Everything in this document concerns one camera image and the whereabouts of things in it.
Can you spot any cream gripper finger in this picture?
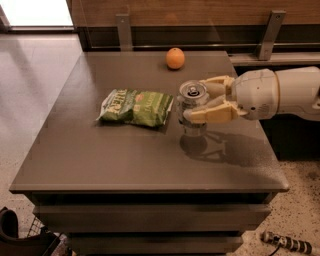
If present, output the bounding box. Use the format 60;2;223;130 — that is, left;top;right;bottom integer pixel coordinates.
183;96;248;124
201;75;234;97

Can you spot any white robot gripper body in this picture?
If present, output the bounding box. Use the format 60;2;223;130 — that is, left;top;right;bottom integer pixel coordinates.
231;69;279;120

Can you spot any silver 7up soda can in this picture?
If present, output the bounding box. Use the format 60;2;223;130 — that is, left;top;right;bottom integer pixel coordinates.
176;80;209;137

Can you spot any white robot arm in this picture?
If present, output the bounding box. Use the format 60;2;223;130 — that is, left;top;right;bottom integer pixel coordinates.
182;66;320;124

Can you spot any orange fruit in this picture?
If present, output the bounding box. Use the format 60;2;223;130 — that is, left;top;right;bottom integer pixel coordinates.
166;48;185;70

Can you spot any green chip bag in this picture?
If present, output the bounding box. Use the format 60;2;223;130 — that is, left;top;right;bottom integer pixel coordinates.
98;89;173;128

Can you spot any grey upper drawer front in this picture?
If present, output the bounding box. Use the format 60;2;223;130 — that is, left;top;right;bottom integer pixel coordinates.
34;204;270;233

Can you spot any grey drawer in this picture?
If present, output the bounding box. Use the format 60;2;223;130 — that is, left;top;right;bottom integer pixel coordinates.
34;204;270;233
69;236;243;255

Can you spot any black white striped tool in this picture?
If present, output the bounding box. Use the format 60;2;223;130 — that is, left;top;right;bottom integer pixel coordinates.
260;231;320;256

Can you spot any grey lower drawer front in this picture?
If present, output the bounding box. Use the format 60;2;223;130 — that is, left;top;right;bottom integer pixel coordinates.
69;236;243;255

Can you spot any horizontal metal rail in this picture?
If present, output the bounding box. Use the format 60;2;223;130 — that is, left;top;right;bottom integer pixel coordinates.
89;42;320;50

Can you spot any right metal bracket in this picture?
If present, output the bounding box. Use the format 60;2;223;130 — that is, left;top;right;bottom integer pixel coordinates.
256;10;286;61

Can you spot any metal bracket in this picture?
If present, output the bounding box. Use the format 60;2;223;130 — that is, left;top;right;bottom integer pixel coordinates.
256;10;286;61
116;14;133;51

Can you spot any left metal bracket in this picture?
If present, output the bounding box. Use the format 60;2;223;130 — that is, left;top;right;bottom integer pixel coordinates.
116;14;133;51

